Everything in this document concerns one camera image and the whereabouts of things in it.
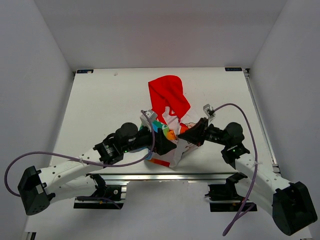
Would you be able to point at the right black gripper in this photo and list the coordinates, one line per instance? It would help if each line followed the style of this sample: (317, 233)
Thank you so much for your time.
(195, 134)

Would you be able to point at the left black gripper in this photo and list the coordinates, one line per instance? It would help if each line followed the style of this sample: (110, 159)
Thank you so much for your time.
(162, 145)

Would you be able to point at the white red cartoon jacket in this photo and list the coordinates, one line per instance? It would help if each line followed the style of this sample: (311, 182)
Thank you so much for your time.
(174, 116)

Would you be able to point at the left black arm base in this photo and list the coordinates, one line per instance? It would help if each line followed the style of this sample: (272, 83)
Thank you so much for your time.
(105, 197)

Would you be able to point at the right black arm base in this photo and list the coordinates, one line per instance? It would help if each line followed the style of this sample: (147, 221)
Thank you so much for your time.
(223, 198)

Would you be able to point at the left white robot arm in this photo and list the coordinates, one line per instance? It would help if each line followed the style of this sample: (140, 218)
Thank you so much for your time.
(36, 201)

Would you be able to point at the right blue corner label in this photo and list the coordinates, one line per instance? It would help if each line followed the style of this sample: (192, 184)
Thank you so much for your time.
(233, 69)

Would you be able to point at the blue corner label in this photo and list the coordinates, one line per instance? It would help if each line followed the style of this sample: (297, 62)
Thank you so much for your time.
(233, 69)
(84, 71)

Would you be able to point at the left blue corner label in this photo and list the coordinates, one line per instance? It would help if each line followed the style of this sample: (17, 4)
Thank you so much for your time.
(84, 71)

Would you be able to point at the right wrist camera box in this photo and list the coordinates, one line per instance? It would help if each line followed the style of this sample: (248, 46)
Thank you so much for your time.
(210, 112)

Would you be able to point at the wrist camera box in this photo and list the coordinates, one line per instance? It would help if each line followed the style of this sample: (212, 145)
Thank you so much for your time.
(210, 112)
(147, 118)

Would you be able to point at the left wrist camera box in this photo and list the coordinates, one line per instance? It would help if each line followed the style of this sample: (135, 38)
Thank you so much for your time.
(147, 118)

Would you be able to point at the aluminium front rail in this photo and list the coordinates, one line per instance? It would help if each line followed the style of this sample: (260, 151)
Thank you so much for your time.
(162, 177)

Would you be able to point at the aluminium rail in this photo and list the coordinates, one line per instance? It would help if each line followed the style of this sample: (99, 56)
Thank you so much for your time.
(162, 177)
(247, 76)

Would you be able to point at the aluminium right side rail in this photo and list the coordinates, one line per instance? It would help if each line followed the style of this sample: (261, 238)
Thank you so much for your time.
(247, 76)

